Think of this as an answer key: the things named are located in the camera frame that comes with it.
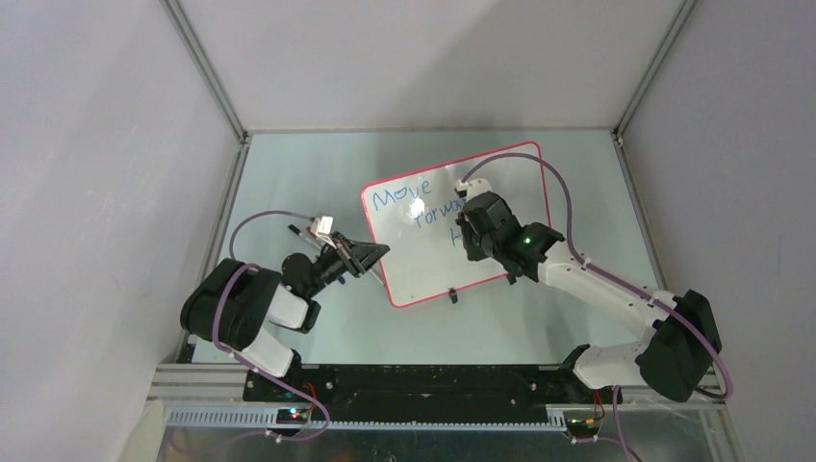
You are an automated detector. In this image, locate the black cap marker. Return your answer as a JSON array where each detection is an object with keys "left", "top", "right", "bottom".
[{"left": 288, "top": 224, "right": 321, "bottom": 250}]

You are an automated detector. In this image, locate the aluminium frame profile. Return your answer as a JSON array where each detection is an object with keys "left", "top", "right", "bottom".
[{"left": 147, "top": 364, "right": 725, "bottom": 434}]

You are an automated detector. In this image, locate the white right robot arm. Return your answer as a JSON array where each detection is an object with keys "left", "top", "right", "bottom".
[{"left": 455, "top": 192, "right": 722, "bottom": 402}]

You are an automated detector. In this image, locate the pink framed whiteboard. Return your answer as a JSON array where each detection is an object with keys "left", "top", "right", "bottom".
[{"left": 361, "top": 141, "right": 551, "bottom": 308}]

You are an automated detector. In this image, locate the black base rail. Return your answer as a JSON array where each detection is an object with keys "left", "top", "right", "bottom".
[{"left": 244, "top": 363, "right": 623, "bottom": 425}]

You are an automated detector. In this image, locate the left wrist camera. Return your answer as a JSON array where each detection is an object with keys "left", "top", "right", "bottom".
[{"left": 311, "top": 215, "right": 335, "bottom": 247}]

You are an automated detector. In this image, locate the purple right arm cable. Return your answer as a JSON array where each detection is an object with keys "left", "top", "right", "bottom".
[{"left": 461, "top": 151, "right": 734, "bottom": 462}]

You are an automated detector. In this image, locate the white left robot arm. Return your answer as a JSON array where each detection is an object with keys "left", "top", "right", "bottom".
[{"left": 180, "top": 231, "right": 390, "bottom": 401}]

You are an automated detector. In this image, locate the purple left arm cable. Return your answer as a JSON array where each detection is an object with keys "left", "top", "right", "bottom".
[{"left": 168, "top": 210, "right": 334, "bottom": 457}]

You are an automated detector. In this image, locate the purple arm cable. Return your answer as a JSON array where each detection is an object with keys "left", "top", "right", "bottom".
[
  {"left": 168, "top": 210, "right": 334, "bottom": 457},
  {"left": 461, "top": 151, "right": 734, "bottom": 462}
]

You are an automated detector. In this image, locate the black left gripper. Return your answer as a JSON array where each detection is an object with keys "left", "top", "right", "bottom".
[{"left": 305, "top": 230, "right": 389, "bottom": 297}]

